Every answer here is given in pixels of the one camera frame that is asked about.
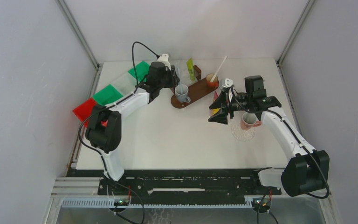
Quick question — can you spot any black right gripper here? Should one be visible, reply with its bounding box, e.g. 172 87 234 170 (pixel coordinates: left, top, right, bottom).
208 90 253 125

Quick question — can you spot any light blue toothbrush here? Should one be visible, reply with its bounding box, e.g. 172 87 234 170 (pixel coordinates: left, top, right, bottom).
178 83 185 95

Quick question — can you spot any grey handled white mug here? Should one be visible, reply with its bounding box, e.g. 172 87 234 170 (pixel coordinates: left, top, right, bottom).
174 84 191 103

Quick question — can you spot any green toothpaste tube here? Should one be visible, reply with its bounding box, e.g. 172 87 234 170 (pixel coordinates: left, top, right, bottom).
186 58 196 81

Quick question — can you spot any brown ceramic cup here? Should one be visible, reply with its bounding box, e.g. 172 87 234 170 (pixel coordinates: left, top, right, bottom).
206 73 219 88

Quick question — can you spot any pink printed white mug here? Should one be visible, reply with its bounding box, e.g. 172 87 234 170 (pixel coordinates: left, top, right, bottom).
240 112 262 131

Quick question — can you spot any yellow toothpaste tube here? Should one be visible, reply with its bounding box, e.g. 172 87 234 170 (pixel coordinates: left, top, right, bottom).
211 109 220 115

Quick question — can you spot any pink toothpaste tube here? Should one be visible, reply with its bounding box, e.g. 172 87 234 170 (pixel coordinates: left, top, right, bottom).
213 91 219 102

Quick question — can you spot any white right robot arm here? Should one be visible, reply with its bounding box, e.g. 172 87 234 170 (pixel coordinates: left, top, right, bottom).
208 76 330 199

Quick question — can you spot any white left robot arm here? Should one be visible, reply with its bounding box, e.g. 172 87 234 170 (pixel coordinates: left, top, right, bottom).
85 61 179 195

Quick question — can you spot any green toothbrush bin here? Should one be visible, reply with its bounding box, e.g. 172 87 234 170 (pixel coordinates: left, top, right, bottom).
128 61 150 82

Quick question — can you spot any brown oval wooden tray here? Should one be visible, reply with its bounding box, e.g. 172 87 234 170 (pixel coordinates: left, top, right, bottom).
171 78 219 109

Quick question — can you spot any white toothpaste bin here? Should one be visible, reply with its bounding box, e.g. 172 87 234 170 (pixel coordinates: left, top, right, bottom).
110 72 137 96

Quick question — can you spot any clear oval acrylic plate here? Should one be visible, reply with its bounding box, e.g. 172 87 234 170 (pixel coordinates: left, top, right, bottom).
230 118 255 141

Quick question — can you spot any green bin with rack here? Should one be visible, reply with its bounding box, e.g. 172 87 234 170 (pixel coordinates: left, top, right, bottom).
92 84 123 105

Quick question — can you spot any red cup bin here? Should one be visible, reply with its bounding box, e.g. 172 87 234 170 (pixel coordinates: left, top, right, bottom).
72 98 105 122

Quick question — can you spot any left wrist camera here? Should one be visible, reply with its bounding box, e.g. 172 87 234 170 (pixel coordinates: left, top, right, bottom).
157 54 172 70

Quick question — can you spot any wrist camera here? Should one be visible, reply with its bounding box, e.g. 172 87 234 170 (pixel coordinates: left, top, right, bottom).
219 78 234 102
157 54 172 70

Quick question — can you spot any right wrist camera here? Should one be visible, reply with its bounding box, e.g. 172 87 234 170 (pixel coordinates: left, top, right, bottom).
219 78 234 102

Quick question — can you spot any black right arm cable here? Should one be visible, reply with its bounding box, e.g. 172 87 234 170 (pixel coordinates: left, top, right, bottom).
228 86 330 199

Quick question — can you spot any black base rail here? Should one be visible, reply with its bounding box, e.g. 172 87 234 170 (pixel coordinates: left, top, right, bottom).
66 168 282 206

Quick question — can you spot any aluminium frame post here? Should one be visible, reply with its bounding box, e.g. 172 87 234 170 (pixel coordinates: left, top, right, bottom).
56 0 100 70

